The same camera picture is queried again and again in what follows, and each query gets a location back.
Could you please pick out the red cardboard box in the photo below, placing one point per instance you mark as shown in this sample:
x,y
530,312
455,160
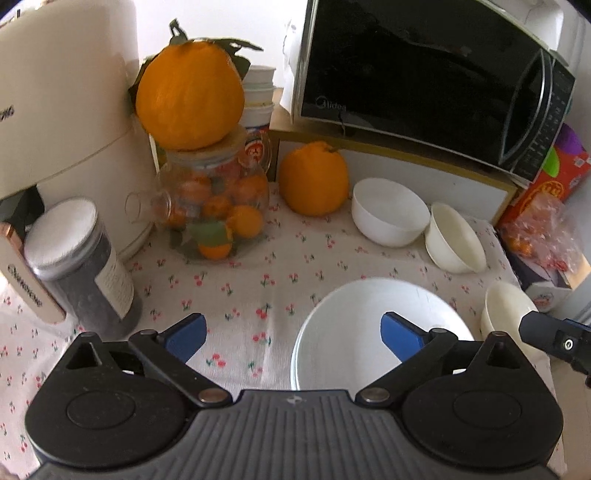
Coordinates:
x,y
554,194

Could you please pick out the pile of small oranges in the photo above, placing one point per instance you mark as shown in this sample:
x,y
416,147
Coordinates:
x,y
231,203

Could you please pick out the small cream bowl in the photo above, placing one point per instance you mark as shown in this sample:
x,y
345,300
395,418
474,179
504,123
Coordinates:
x,y
503,309
455,240

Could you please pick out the orange without leaves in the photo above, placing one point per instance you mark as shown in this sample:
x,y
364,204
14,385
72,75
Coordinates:
x,y
314,180

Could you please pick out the large orange with leaves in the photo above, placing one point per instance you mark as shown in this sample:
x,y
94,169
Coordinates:
x,y
189,97

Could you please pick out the white refrigerator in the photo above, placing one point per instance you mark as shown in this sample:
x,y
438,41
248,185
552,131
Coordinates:
x,y
581,55

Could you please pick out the purple plastic object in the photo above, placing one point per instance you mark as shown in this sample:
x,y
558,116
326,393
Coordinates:
x,y
572,141

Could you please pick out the white cardboard box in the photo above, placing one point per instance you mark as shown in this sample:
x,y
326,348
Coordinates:
x,y
549,290

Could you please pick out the cherry print tablecloth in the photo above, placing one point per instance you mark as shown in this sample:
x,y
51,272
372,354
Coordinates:
x,y
286,277

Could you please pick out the white floral plate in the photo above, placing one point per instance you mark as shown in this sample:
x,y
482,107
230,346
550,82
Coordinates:
x,y
351,323

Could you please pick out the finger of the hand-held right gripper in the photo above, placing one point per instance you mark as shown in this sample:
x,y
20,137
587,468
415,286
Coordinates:
x,y
581,323
545,332

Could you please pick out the glass jar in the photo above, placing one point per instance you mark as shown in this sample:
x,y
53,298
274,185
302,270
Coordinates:
x,y
207,161

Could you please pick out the white plastic cup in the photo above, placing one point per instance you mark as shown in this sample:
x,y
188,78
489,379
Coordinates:
x,y
257,120
258,75
258,94

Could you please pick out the black microwave oven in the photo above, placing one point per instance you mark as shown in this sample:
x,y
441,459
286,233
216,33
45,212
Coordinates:
x,y
415,78

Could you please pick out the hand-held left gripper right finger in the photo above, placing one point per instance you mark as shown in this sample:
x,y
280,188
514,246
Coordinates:
x,y
401,334

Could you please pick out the wooden microwave stand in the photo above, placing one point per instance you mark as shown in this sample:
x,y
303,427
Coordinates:
x,y
415,175

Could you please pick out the cream air fryer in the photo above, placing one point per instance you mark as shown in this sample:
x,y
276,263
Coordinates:
x,y
69,115

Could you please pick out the white plastic bag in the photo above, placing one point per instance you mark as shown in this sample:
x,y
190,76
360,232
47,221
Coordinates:
x,y
293,69

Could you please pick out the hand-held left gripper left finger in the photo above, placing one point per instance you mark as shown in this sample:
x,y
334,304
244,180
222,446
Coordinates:
x,y
184,334

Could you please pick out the plastic bag of oranges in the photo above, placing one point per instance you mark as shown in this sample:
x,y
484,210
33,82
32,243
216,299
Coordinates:
x,y
540,235

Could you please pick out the green plastic object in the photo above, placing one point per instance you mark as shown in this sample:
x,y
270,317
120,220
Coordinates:
x,y
549,168

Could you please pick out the dark jar with white lid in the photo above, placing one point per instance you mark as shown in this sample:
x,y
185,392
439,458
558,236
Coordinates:
x,y
83,277

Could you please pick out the large white bowl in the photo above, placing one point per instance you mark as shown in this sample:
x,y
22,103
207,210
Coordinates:
x,y
388,212

